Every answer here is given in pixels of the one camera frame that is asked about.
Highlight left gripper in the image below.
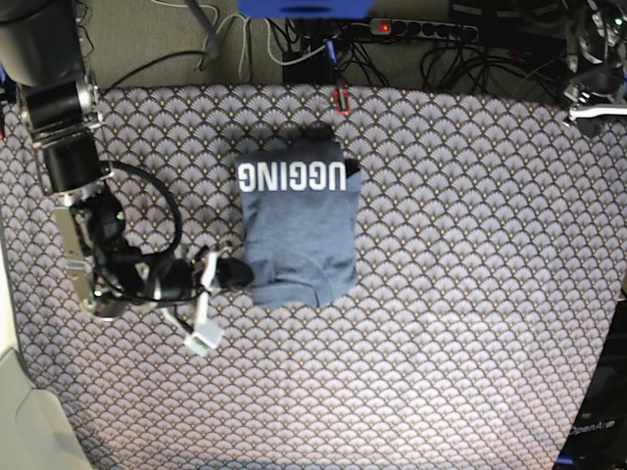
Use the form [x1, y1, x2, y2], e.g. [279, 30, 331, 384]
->
[565, 70, 622, 138]

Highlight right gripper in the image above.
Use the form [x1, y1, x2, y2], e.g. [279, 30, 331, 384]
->
[141, 257, 255, 303]

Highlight blue T-shirt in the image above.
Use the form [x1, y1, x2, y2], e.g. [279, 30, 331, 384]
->
[236, 125, 362, 308]

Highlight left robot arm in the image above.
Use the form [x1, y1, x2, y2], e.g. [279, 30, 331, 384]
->
[563, 1, 626, 137]

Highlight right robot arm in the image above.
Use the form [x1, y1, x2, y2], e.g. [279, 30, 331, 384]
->
[1, 1, 254, 321]

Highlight black power strip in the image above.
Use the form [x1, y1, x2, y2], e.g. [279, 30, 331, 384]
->
[366, 18, 480, 43]

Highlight red and black clamp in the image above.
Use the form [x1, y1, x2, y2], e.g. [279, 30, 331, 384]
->
[332, 87, 351, 116]

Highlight beige furniture corner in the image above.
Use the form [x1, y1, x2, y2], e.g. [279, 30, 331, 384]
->
[0, 234, 95, 470]

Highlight blue box overhead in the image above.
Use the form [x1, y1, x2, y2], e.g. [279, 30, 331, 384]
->
[237, 0, 374, 19]

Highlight black OpenArm base panel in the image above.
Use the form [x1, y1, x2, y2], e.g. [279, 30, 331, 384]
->
[554, 300, 626, 469]

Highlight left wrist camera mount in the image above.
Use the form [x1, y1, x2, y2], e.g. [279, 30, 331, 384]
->
[564, 100, 626, 125]

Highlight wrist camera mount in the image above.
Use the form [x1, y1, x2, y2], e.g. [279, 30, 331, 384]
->
[564, 100, 626, 125]
[161, 244, 231, 357]

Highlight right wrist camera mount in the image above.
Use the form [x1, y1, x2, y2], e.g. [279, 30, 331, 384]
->
[161, 244, 231, 357]

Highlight white cable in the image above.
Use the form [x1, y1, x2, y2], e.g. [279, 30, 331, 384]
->
[195, 13, 328, 79]

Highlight black box with cables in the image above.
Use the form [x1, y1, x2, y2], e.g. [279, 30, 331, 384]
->
[282, 51, 332, 85]

